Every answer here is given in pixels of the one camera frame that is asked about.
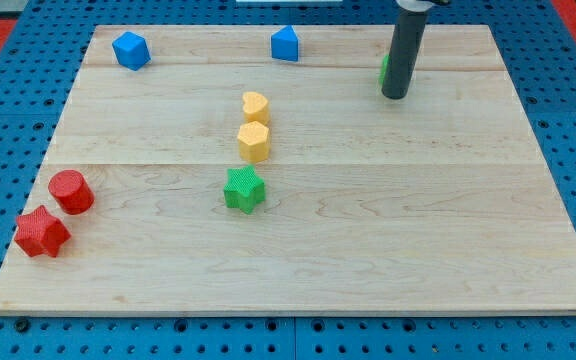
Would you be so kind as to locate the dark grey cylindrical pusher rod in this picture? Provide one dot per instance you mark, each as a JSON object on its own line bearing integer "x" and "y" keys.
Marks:
{"x": 406, "y": 40}

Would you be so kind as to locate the yellow heart block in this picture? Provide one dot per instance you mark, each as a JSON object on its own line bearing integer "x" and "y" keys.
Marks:
{"x": 255, "y": 107}

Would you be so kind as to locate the wooden board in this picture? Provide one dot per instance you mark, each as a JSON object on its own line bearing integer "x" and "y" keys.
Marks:
{"x": 438, "y": 204}

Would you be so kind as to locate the red cylinder block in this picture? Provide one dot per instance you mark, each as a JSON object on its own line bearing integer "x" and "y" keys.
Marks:
{"x": 71, "y": 192}

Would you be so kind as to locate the green star block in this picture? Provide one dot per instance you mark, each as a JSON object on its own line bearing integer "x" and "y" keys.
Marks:
{"x": 244, "y": 189}

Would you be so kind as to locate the blue cube block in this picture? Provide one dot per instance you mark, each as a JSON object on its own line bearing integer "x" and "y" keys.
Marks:
{"x": 131, "y": 50}

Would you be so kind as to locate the green block behind pusher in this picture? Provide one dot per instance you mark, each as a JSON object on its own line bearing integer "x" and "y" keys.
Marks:
{"x": 383, "y": 68}

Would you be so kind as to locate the red star block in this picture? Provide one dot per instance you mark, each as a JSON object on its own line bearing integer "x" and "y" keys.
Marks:
{"x": 40, "y": 233}

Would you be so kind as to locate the yellow hexagon block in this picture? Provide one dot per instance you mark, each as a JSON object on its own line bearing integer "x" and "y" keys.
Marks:
{"x": 254, "y": 142}

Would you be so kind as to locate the blue triangle block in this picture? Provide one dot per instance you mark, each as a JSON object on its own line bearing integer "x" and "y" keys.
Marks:
{"x": 285, "y": 44}

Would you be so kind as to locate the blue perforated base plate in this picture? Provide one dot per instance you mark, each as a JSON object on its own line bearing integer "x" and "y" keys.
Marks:
{"x": 38, "y": 64}

